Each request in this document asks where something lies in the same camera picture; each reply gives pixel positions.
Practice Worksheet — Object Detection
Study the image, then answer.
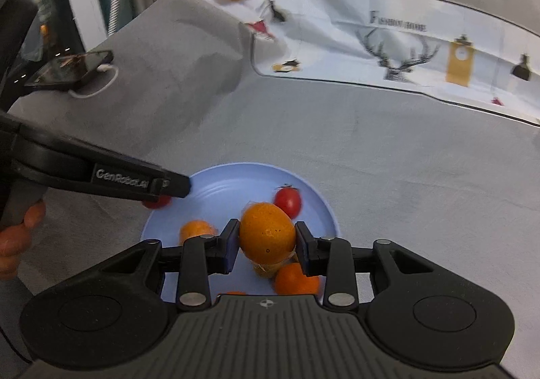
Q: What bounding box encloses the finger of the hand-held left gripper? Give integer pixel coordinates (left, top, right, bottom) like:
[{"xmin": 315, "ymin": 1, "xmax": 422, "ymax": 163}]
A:
[{"xmin": 80, "ymin": 148, "xmax": 191, "ymax": 202}]

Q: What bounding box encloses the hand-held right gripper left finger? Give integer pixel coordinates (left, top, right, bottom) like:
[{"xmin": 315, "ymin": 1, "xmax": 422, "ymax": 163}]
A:
[{"xmin": 40, "ymin": 218, "xmax": 241, "ymax": 313}]

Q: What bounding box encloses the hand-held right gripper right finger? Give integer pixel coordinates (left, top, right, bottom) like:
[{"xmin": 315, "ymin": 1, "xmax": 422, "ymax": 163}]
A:
[{"xmin": 294, "ymin": 221, "xmax": 490, "ymax": 313}]

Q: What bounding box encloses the red cherry tomato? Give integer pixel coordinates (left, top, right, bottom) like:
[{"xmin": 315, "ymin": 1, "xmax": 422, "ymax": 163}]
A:
[
  {"xmin": 141, "ymin": 194, "xmax": 173, "ymax": 210},
  {"xmin": 273, "ymin": 184, "xmax": 303, "ymax": 220}
]

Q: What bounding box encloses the small green jujube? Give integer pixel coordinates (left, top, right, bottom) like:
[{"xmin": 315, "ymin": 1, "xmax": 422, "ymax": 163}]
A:
[{"xmin": 250, "ymin": 258, "xmax": 292, "ymax": 280}]

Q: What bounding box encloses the blue plastic plate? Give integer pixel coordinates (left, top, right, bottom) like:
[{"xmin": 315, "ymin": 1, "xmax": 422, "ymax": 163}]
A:
[{"xmin": 142, "ymin": 163, "xmax": 340, "ymax": 306}]

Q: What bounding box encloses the person's left hand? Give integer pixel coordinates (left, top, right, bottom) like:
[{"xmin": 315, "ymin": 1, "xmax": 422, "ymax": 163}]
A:
[{"xmin": 0, "ymin": 201, "xmax": 46, "ymax": 281}]

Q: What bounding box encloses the black smartphone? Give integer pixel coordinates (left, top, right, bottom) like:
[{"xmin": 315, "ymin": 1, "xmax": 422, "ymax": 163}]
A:
[{"xmin": 24, "ymin": 50, "xmax": 114, "ymax": 92}]

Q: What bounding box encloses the white printed deer cloth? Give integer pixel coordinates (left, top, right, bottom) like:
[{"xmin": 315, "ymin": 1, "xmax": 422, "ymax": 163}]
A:
[{"xmin": 190, "ymin": 0, "xmax": 540, "ymax": 127}]

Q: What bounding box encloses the white charging cable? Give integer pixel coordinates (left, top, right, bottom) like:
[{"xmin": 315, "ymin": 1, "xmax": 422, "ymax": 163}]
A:
[{"xmin": 69, "ymin": 64, "xmax": 119, "ymax": 100}]

